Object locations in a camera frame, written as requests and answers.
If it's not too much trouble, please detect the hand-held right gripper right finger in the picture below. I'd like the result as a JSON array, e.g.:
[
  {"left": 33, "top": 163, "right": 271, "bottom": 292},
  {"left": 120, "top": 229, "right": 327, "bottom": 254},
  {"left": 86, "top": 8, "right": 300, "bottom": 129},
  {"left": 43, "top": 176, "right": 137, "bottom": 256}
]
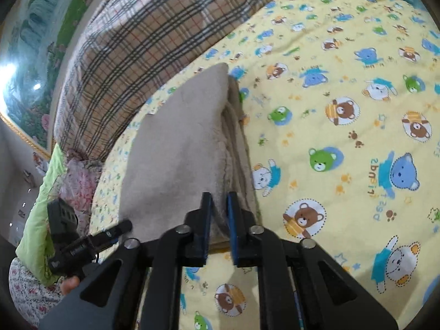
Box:
[{"left": 225, "top": 192, "right": 399, "bottom": 330}]

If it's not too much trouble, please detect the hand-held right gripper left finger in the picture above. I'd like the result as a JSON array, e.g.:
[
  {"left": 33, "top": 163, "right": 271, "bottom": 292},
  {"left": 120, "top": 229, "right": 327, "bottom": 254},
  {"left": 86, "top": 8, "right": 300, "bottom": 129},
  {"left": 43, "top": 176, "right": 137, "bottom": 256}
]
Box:
[{"left": 38, "top": 192, "right": 212, "bottom": 330}]

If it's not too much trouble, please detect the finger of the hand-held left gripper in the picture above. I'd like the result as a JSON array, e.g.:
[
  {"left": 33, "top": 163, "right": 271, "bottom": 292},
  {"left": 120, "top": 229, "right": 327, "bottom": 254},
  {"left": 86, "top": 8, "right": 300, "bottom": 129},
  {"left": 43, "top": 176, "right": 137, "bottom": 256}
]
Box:
[{"left": 87, "top": 219, "right": 133, "bottom": 250}]

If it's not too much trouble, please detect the beige knitted sweater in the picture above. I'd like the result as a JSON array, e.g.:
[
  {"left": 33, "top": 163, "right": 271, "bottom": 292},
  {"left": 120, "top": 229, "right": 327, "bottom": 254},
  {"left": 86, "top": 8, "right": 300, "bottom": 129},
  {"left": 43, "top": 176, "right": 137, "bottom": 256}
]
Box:
[{"left": 119, "top": 62, "right": 262, "bottom": 248}]

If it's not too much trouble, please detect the person's left hand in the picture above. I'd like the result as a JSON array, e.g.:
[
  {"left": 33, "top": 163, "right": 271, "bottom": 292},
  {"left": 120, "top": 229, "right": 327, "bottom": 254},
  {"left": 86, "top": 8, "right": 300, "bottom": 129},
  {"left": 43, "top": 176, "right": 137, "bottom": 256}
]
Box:
[{"left": 60, "top": 277, "right": 82, "bottom": 296}]

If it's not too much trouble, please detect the green blanket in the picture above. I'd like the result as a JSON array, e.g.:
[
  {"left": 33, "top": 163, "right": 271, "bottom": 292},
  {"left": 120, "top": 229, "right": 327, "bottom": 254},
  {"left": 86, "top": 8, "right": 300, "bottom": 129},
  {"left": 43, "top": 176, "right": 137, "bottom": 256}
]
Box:
[{"left": 15, "top": 144, "right": 69, "bottom": 287}]

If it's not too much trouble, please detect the pink floral cloth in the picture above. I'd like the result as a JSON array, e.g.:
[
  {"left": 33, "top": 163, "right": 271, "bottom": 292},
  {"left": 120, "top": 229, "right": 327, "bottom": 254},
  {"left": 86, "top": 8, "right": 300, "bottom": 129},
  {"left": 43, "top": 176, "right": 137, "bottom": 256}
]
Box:
[{"left": 63, "top": 148, "right": 105, "bottom": 215}]

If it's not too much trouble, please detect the white floral cloth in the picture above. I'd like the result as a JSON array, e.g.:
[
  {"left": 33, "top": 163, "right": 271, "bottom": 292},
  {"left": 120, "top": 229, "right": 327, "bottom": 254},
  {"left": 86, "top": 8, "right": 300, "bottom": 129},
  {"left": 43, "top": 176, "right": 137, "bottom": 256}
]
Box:
[{"left": 9, "top": 257, "right": 64, "bottom": 328}]

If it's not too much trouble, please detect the yellow bear-print bedsheet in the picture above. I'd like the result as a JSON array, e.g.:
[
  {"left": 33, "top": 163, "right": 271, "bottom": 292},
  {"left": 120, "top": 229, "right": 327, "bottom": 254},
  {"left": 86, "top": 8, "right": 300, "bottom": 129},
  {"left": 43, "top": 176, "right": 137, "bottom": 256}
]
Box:
[{"left": 89, "top": 0, "right": 440, "bottom": 330}]

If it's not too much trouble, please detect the plaid pillow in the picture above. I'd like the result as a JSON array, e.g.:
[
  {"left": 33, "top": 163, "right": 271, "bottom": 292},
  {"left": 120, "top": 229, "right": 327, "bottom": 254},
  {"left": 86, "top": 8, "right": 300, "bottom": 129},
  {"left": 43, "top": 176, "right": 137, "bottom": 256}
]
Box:
[{"left": 53, "top": 0, "right": 312, "bottom": 161}]

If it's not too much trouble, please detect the gold-framed landscape painting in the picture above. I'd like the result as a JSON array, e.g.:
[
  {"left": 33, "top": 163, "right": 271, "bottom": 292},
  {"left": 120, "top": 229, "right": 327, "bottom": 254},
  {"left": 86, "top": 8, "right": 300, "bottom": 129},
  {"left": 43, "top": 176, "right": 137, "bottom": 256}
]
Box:
[{"left": 0, "top": 0, "right": 105, "bottom": 157}]

